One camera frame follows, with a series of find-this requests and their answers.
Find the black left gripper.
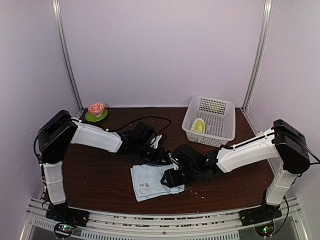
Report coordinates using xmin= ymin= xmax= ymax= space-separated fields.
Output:
xmin=134 ymin=141 xmax=170 ymax=166

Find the aluminium frame post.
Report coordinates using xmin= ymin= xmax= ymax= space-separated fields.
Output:
xmin=52 ymin=0 xmax=84 ymax=112
xmin=242 ymin=0 xmax=273 ymax=113

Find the red patterned bowl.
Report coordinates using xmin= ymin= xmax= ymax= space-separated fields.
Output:
xmin=88 ymin=102 xmax=106 ymax=117

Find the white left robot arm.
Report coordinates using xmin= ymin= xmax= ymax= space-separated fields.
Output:
xmin=33 ymin=110 xmax=166 ymax=222

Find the beige patterned mug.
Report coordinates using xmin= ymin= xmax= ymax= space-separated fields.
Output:
xmin=255 ymin=131 xmax=265 ymax=137

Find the right aluminium frame post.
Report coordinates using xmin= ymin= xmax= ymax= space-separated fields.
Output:
xmin=242 ymin=0 xmax=273 ymax=113

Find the aluminium front rail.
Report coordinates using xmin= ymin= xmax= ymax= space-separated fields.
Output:
xmin=21 ymin=197 xmax=310 ymax=240

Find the light blue towel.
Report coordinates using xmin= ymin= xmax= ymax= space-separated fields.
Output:
xmin=130 ymin=164 xmax=185 ymax=202

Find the white plastic basket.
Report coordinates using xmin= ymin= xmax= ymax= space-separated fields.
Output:
xmin=181 ymin=95 xmax=236 ymax=147

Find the left aluminium frame post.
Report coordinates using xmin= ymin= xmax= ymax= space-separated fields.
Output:
xmin=52 ymin=0 xmax=84 ymax=112

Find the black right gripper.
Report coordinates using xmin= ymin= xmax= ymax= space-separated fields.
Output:
xmin=160 ymin=165 xmax=200 ymax=188

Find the green patterned towel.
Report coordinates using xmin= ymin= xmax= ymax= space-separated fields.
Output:
xmin=190 ymin=118 xmax=206 ymax=134

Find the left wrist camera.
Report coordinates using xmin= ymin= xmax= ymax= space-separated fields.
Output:
xmin=150 ymin=134 xmax=167 ymax=149

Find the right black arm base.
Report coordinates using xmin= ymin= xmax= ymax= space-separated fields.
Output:
xmin=239 ymin=204 xmax=282 ymax=226

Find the green plate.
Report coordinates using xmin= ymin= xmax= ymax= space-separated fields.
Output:
xmin=85 ymin=109 xmax=108 ymax=123

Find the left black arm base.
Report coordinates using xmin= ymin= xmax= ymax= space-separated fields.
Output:
xmin=45 ymin=202 xmax=90 ymax=227

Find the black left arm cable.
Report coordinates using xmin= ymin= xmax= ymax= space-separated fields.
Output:
xmin=104 ymin=116 xmax=172 ymax=133

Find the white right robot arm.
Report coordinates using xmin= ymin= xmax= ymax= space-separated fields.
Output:
xmin=160 ymin=119 xmax=311 ymax=221

